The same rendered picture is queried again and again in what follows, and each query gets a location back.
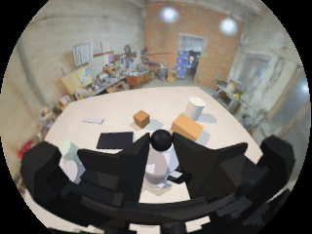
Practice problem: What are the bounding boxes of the black flat rectangular pad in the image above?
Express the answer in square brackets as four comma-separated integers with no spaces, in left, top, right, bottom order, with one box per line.
[97,132,134,149]

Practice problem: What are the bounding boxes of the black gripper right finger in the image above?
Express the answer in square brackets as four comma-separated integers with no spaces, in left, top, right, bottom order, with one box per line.
[172,132,249,199]

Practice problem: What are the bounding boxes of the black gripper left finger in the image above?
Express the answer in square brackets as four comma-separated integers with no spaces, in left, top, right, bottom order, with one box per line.
[77,133,151,203]

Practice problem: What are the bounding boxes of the grey cylinder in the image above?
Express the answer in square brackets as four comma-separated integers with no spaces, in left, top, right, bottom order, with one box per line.
[184,97,206,121]
[62,160,86,184]

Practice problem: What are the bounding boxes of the glass french press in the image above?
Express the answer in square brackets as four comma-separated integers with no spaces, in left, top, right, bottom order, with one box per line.
[143,129,184,188]

